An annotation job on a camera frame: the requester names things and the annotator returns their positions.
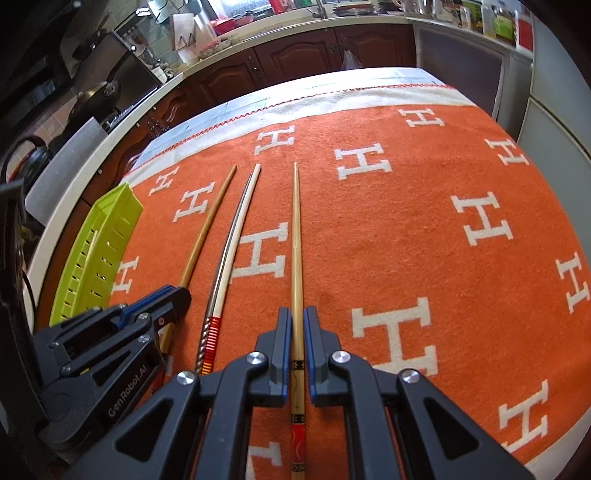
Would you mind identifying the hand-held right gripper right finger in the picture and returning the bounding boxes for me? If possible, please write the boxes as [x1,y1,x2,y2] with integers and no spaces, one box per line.
[304,306,532,480]

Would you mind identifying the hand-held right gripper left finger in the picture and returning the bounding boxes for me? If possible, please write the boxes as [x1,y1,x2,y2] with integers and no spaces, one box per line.
[60,307,294,480]

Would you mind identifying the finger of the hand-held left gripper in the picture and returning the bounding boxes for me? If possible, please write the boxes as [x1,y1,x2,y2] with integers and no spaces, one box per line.
[34,285,180,357]
[60,288,192,389]

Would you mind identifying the metal chopstick twisted end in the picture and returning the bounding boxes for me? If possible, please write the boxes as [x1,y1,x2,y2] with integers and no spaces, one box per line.
[196,174,254,376]

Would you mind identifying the brown wooden chopstick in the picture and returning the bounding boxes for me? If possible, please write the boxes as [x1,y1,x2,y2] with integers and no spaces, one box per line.
[179,166,238,291]

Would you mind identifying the green plastic tray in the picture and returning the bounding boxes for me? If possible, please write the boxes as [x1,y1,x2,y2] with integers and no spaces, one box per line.
[48,182,145,326]

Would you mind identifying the light chopstick red striped end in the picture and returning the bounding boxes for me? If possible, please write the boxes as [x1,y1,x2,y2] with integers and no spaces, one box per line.
[203,165,262,374]

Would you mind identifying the chopsticks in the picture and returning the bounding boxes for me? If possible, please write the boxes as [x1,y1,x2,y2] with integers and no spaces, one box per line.
[291,162,306,480]

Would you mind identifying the orange printed blanket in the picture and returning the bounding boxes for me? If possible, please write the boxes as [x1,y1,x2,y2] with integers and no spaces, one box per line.
[106,83,591,480]

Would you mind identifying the black pot red rim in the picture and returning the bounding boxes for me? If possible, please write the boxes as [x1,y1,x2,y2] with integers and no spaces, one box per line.
[9,136,54,195]

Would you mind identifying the black wok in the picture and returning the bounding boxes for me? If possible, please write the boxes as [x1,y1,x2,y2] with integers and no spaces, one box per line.
[69,55,136,126]

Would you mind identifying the steel kitchen appliance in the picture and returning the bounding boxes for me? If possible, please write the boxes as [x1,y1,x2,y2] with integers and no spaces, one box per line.
[108,18,162,100]

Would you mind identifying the white table cloth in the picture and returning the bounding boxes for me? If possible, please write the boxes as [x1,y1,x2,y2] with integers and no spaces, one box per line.
[139,67,444,158]

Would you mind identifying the brown wooden kitchen cabinets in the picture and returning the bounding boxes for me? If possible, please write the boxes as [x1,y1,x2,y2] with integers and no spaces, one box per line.
[81,23,419,204]

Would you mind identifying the red bowl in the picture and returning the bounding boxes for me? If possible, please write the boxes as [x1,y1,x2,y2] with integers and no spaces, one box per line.
[210,17,254,34]

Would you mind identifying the grey appliance panel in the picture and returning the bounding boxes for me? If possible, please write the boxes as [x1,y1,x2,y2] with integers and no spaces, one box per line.
[413,23,509,125]

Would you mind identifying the grey refrigerator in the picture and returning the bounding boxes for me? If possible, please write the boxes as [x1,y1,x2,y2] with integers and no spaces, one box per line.
[517,14,591,213]

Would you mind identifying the row of jars and bottles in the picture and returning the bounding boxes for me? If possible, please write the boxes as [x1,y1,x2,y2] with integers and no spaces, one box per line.
[397,0,518,40]

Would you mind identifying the red box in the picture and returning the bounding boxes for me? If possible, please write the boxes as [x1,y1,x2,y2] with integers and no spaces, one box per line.
[516,9,534,47]

